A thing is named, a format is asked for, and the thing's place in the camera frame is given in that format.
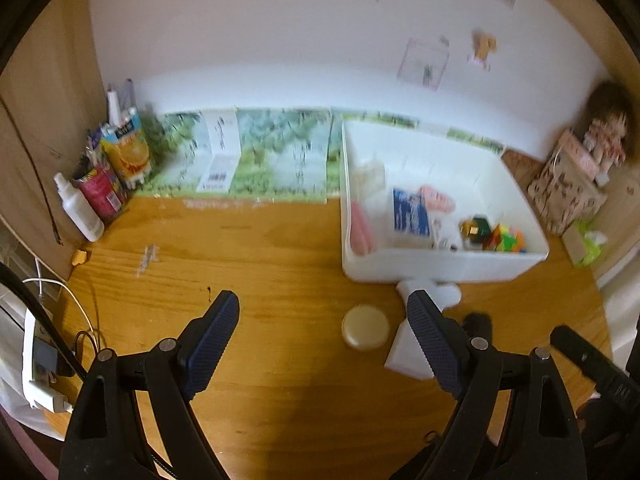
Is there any round gold compact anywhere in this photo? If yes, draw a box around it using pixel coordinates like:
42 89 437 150
342 304 390 351

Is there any colourful rubik's cube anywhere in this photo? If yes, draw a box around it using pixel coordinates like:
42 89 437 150
483 223 526 254

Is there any green gold perfume bottle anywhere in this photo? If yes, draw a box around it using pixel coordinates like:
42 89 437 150
459 216 492 245

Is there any white compact camera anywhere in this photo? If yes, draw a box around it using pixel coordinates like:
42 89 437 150
431 214 463 252

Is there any blue dental floss box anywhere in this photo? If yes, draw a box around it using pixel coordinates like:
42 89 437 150
393 188 431 237

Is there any pink correction tape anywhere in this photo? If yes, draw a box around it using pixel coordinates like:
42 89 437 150
419 185 456 214

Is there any pink hair roller clip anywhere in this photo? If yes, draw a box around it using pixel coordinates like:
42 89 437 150
350 202 376 256

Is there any beige envelope-shaped case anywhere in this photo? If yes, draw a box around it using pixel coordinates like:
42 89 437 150
350 159 386 202

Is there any black power adapter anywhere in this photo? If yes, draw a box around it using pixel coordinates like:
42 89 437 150
462 312 494 344

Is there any white power strip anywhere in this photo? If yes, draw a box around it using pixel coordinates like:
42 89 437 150
22 311 73 414

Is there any white square charger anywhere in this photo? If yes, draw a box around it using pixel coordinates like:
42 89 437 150
384 320 434 380

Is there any green tissue pack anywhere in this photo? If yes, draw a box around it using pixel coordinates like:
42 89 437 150
561 220 608 268

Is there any beige letter print bag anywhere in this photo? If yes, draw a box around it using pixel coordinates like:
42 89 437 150
527 148 608 235

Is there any white spray bottle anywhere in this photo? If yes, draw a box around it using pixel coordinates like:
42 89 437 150
53 172 104 243

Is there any white plastic storage bin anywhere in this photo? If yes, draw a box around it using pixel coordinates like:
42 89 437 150
340 120 549 283

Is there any pink round box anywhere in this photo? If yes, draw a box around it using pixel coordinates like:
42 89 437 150
558 129 600 180

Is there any brown haired doll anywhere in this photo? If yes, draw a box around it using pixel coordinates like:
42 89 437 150
582 80 634 188

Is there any pink can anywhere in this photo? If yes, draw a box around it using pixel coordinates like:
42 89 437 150
73 167 127 223

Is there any orange juice carton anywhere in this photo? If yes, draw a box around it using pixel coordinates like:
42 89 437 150
101 107 152 190

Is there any green leaf print board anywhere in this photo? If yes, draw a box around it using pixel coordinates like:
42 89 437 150
140 108 506 202

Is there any pony wall sticker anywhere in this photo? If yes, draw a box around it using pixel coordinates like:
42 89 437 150
468 32 498 72

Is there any pink framed wall drawing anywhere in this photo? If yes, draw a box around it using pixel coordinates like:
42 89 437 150
397 39 449 91

